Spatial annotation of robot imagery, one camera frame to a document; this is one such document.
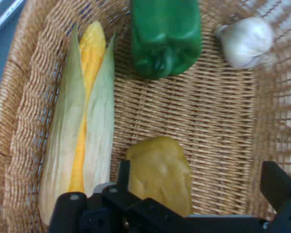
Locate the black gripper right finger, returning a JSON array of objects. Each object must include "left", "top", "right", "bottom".
[{"left": 259, "top": 161, "right": 291, "bottom": 233}]

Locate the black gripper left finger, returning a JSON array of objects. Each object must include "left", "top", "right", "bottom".
[{"left": 48, "top": 160, "right": 185, "bottom": 233}]

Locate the yellow bell pepper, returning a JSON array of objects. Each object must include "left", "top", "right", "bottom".
[{"left": 125, "top": 135, "right": 194, "bottom": 218}]

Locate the corn cob with husk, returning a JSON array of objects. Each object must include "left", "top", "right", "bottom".
[{"left": 37, "top": 20, "right": 117, "bottom": 226}]

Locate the woven wicker basket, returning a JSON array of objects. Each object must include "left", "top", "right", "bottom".
[{"left": 0, "top": 0, "right": 291, "bottom": 233}]

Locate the white garlic bulb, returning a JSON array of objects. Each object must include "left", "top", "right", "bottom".
[{"left": 214, "top": 16, "right": 275, "bottom": 70}]

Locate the green bell pepper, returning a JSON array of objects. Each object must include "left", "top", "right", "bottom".
[{"left": 129, "top": 0, "right": 202, "bottom": 80}]

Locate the aluminium frame rail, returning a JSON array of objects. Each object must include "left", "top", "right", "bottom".
[{"left": 0, "top": 0, "right": 27, "bottom": 39}]

